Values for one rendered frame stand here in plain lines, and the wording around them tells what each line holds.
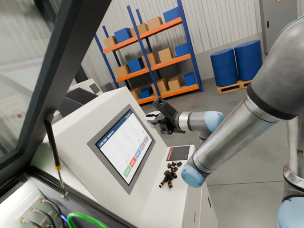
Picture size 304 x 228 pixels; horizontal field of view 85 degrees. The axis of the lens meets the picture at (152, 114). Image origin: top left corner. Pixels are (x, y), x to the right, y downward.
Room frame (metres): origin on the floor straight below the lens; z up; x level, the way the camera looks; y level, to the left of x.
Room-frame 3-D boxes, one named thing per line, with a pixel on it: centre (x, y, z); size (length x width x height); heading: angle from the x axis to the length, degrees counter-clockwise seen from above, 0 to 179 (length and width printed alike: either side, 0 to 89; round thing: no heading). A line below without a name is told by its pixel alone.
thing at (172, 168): (0.84, 0.02, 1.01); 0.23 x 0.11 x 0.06; 153
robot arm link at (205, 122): (0.51, -0.17, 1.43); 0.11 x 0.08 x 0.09; 42
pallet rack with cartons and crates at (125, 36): (5.81, -0.61, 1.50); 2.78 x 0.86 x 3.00; 68
